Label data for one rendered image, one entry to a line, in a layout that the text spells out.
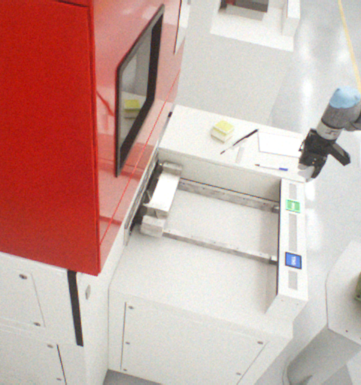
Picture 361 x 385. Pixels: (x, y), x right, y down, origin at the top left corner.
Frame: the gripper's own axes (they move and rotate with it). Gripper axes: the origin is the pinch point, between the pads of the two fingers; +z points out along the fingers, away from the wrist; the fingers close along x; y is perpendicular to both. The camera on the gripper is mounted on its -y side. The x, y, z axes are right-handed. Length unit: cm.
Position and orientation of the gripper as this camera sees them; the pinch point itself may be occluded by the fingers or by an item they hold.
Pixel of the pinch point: (309, 180)
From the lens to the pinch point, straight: 143.2
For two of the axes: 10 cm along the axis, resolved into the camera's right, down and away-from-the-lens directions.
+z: -1.3, 6.9, 7.2
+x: -2.1, 6.9, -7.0
